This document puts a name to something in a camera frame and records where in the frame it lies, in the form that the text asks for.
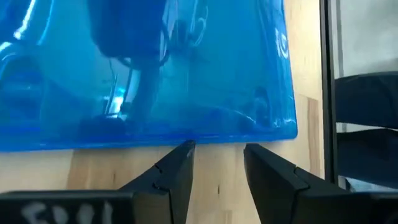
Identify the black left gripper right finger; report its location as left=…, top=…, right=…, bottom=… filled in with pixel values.
left=243, top=142, right=368, bottom=224

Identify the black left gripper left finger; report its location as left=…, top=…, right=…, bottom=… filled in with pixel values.
left=119, top=139, right=197, bottom=224

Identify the blue translucent jewel case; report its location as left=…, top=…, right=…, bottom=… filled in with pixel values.
left=0, top=0, right=299, bottom=153

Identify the black table edge rail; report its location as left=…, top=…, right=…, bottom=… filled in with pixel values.
left=319, top=0, right=340, bottom=185

